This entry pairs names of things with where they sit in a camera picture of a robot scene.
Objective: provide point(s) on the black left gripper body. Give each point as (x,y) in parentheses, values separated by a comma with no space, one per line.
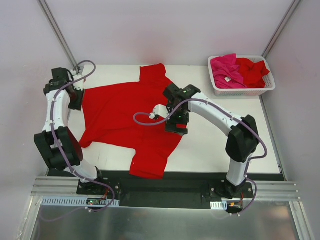
(77,100)

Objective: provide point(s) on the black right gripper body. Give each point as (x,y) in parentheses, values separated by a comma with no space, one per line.
(176,128)

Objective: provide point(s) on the red t shirt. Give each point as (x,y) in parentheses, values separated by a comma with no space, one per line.
(252,73)
(110,113)

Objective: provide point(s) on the white perforated plastic basket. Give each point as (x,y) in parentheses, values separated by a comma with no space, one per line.
(251,92)

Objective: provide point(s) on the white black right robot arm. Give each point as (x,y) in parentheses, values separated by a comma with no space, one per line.
(241,132)

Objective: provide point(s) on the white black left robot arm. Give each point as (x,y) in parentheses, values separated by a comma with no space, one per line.
(56,143)

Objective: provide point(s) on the pink t shirt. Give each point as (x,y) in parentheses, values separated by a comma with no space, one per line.
(226,73)

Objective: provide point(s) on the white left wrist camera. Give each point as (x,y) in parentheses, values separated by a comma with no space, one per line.
(80,84)

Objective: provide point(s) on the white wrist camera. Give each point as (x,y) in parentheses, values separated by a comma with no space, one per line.
(80,84)
(159,111)

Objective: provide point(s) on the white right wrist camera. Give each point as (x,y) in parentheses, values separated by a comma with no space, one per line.
(159,111)

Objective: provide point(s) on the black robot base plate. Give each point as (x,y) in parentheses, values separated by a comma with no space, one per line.
(176,190)

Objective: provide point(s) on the right white cable duct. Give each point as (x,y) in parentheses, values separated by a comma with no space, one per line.
(219,205)

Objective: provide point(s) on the white cable duct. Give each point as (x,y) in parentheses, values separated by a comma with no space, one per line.
(79,202)
(219,205)

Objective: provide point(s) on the left aluminium frame post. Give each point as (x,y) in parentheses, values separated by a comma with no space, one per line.
(57,31)

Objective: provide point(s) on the aluminium frame post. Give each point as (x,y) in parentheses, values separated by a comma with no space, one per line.
(57,31)
(294,5)

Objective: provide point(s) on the left white cable duct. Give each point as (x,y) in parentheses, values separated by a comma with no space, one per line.
(79,202)

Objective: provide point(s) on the right aluminium frame post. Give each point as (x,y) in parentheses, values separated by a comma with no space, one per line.
(294,5)

